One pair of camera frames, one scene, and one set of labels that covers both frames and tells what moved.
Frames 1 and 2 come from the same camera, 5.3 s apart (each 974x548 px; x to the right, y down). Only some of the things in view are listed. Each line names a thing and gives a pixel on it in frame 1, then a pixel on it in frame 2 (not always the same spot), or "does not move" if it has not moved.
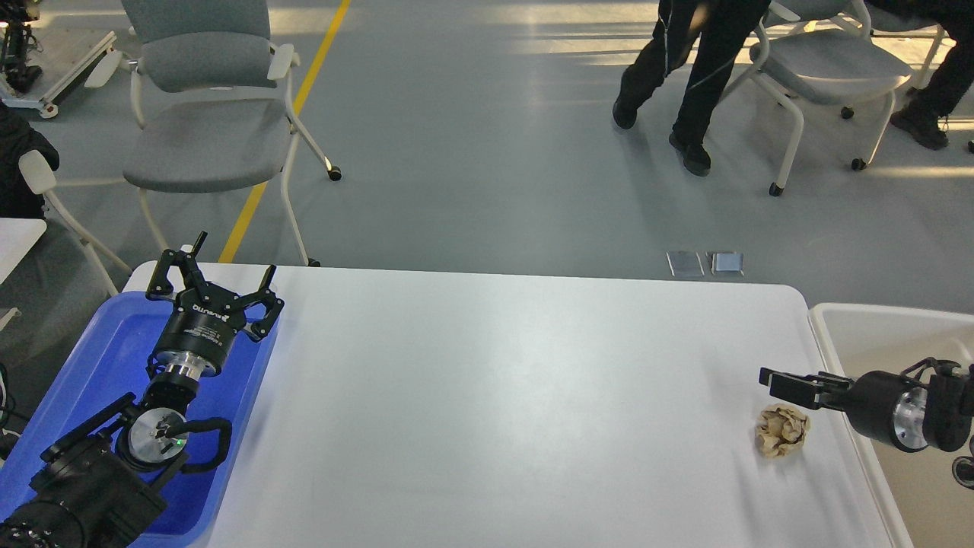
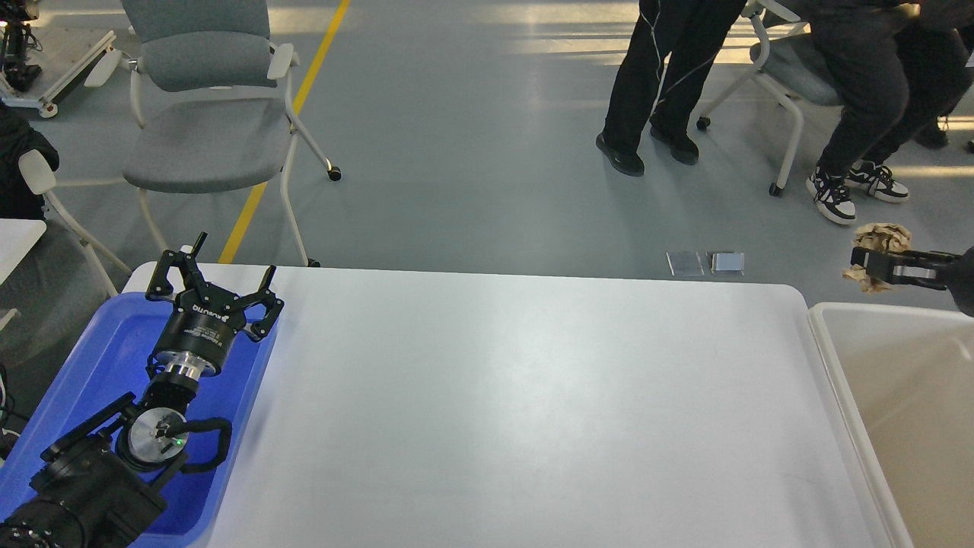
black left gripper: [207, 317] does not move
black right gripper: [880, 404] to [926, 269]
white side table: [17, 237] does not move
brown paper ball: [781, 430] to [881, 237]
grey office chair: [212, 101] does not move
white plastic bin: [935, 511] does not move
